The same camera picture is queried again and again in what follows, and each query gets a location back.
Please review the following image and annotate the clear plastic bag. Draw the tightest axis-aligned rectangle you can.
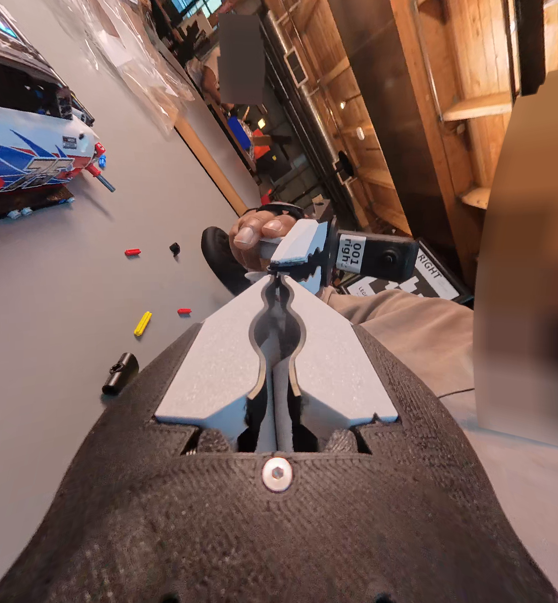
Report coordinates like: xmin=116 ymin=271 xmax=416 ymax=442
xmin=58 ymin=0 xmax=197 ymax=137

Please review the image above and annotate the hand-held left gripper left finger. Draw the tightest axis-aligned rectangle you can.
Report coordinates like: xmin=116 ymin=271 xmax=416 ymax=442
xmin=154 ymin=274 xmax=276 ymax=453

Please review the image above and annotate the black chair armrest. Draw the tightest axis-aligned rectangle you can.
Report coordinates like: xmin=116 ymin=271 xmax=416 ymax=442
xmin=201 ymin=226 xmax=252 ymax=296

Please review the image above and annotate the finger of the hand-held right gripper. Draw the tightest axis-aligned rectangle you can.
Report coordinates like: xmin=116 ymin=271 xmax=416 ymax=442
xmin=270 ymin=220 xmax=330 ymax=265
xmin=296 ymin=254 xmax=328 ymax=296

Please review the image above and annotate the lego race car model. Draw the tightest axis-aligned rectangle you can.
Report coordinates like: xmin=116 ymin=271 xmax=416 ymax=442
xmin=0 ymin=0 xmax=116 ymax=222

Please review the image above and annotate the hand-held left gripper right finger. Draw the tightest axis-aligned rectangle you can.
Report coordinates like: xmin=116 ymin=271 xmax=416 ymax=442
xmin=279 ymin=275 xmax=400 ymax=453

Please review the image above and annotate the person's right forearm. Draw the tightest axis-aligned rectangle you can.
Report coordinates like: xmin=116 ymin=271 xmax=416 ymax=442
xmin=317 ymin=286 xmax=476 ymax=396

